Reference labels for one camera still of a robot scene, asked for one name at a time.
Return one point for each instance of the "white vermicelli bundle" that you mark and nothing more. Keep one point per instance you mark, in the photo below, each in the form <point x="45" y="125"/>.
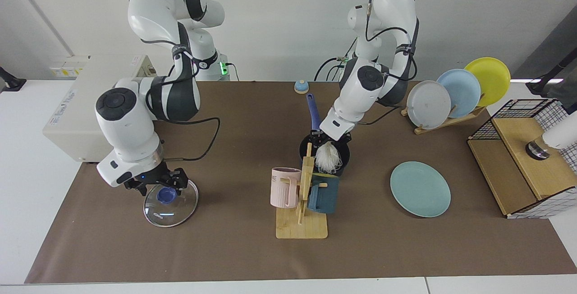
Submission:
<point x="328" y="158"/>

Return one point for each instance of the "glass lid with blue knob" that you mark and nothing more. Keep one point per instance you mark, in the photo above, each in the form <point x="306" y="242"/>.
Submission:
<point x="171" y="215"/>

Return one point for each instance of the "pale green plate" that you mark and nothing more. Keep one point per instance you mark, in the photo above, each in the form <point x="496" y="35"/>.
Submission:
<point x="419" y="190"/>

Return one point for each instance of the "grey plate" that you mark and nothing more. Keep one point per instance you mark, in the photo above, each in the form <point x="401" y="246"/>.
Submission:
<point x="428" y="104"/>

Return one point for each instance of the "wooden plate rack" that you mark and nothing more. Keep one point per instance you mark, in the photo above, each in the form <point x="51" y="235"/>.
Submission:
<point x="451" y="121"/>

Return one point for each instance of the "light blue plate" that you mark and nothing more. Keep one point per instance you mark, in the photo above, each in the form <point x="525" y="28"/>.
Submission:
<point x="464" y="89"/>

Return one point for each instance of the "yellow plate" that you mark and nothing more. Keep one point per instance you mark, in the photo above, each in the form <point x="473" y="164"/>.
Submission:
<point x="491" y="77"/>

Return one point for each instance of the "small blue round thing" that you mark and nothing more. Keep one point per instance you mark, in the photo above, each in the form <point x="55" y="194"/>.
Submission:
<point x="301" y="87"/>

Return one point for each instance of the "dark teal mug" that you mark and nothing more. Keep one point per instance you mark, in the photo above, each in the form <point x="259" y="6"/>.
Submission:
<point x="324" y="197"/>

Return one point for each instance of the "pink ribbed mug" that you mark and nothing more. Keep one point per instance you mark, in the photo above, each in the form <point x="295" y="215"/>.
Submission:
<point x="281" y="190"/>

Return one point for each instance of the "brown table cloth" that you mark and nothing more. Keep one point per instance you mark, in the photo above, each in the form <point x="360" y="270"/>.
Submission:
<point x="225" y="240"/>

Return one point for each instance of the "wooden cup stand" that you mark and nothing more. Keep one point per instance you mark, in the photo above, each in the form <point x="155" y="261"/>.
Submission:
<point x="302" y="228"/>

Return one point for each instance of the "pale toaster oven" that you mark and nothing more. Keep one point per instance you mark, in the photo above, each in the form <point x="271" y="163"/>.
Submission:
<point x="72" y="118"/>

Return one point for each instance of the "white power strip yellow labels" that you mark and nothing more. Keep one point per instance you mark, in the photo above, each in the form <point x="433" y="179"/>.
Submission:
<point x="67" y="71"/>

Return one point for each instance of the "black stand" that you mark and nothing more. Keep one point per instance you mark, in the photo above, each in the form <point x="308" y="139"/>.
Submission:
<point x="538" y="85"/>

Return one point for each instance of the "white cylinder with metal end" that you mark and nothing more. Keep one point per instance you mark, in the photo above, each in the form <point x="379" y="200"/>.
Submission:
<point x="561" y="136"/>

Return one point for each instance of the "small black mount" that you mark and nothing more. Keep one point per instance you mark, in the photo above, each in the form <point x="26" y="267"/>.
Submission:
<point x="11" y="82"/>

